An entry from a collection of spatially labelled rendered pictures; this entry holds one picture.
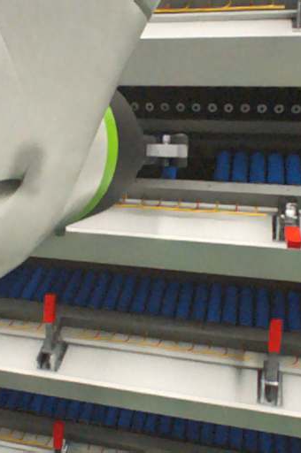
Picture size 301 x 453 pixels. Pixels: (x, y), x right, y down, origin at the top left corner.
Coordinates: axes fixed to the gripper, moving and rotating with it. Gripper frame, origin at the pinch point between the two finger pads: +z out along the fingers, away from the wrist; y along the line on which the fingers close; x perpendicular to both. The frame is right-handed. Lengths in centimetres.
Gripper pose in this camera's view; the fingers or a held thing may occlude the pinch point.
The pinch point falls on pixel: (145, 150)
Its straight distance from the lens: 48.8
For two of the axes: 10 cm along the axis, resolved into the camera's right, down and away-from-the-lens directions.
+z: 2.1, -1.5, 9.6
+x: -0.4, 9.9, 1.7
